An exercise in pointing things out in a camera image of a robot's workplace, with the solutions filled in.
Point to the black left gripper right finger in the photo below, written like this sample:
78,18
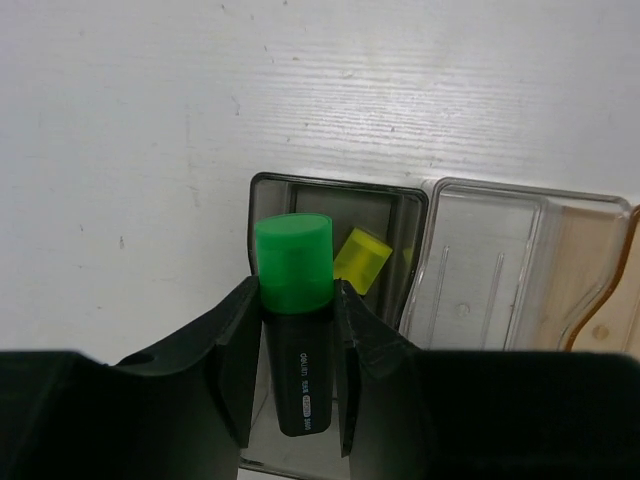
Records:
409,413

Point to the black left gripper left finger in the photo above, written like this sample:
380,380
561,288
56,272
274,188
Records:
178,409

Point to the yellow cap black highlighter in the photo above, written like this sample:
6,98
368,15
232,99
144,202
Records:
360,260

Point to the green cap black highlighter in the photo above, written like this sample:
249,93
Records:
294,256

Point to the clear plastic bin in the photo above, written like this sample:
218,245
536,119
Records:
476,283

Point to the smoky grey plastic bin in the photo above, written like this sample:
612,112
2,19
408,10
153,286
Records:
394,215

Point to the amber plastic bin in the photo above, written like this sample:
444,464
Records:
581,255

